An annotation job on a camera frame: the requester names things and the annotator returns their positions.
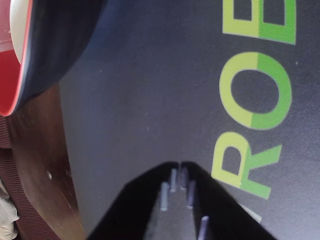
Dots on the small white ceramic bowl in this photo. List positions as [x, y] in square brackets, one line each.
[20, 25]

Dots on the light grey fabric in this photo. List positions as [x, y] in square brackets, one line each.
[6, 212]

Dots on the red plastic bowl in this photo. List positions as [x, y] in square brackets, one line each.
[55, 37]

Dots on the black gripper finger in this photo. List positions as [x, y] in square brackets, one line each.
[222, 217]
[130, 215]

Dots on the grey WOWROBO desk mat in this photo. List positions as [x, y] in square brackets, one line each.
[150, 87]

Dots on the maroon ribbed fabric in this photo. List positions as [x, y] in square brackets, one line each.
[7, 160]

